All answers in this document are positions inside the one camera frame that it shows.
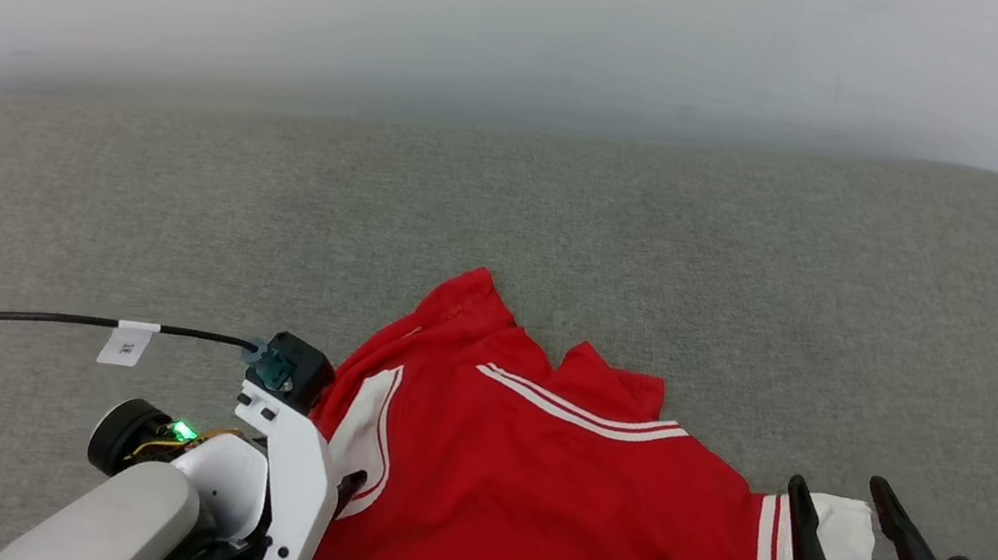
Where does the grey fabric sofa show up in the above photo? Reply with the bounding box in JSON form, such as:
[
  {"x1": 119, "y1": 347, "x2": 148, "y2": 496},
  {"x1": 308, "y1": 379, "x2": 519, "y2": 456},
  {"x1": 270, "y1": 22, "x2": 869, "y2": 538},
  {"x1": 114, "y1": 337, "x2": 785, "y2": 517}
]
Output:
[{"x1": 0, "y1": 4, "x2": 998, "y2": 560}]

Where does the teal left cable connector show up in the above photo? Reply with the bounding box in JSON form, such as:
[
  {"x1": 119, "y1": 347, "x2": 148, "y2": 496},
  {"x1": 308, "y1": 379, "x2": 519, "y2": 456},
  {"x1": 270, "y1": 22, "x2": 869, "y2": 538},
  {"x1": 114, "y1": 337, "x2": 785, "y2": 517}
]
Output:
[{"x1": 238, "y1": 339, "x2": 296, "y2": 393}]

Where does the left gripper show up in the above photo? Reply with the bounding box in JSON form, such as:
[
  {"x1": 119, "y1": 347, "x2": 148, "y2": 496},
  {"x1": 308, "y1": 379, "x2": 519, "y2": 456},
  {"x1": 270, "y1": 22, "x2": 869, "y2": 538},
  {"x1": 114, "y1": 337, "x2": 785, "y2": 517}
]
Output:
[{"x1": 69, "y1": 392, "x2": 377, "y2": 560}]

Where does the white cable label tag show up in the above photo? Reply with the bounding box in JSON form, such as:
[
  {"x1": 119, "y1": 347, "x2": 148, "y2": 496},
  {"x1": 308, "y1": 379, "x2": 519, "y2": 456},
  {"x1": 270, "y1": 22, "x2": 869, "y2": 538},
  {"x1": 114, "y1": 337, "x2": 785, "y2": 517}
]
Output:
[{"x1": 96, "y1": 314, "x2": 162, "y2": 373}]

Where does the thin black cable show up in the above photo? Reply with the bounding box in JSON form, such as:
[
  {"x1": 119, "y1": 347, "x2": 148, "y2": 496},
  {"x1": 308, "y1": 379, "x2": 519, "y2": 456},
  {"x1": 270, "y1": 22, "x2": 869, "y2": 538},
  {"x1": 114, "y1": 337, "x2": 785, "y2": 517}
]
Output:
[{"x1": 0, "y1": 296, "x2": 262, "y2": 560}]

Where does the red white-striped garment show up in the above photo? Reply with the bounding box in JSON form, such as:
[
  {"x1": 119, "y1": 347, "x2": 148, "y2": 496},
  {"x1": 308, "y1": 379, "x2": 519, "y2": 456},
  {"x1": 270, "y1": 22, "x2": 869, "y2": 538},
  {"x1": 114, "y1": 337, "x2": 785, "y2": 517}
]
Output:
[{"x1": 288, "y1": 243, "x2": 928, "y2": 560}]

